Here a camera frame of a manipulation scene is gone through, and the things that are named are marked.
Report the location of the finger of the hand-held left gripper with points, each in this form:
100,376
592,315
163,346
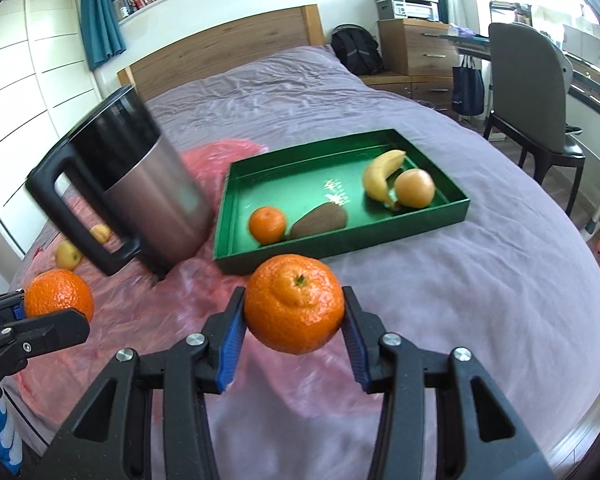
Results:
40,329
0,307

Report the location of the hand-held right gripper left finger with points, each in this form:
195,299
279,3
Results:
230,340

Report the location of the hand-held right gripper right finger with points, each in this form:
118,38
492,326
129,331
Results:
355,340

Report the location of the orange mandarin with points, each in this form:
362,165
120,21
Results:
267,225
295,305
59,295

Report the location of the large yellow-red apple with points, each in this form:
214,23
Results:
68,255

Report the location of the small cracked yellow fruit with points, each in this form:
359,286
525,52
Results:
100,233

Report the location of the brown kiwi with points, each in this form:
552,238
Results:
319,221

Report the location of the round pale peach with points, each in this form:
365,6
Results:
415,188

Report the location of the yellow banana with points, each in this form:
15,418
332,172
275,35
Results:
380,177

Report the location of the green tray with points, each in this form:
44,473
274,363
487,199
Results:
305,180

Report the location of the pink plastic sheet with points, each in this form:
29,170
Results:
145,310

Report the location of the black and steel electric kettle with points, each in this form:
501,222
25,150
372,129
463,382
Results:
145,185

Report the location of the white wardrobe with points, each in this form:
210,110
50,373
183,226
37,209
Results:
30,85

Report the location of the low wooden nightstand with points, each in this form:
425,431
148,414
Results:
420,92

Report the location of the dark blue tote bag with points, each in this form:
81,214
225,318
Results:
467,90

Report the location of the black backpack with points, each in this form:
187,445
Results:
356,50

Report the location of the wooden headboard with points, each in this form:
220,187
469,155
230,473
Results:
220,50

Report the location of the wooden drawer chest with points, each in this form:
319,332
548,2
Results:
415,47

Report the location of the grey chair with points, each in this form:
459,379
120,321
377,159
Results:
525,85

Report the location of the white printer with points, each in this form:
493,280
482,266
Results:
405,5

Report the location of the grey desk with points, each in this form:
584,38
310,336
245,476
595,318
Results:
590,85

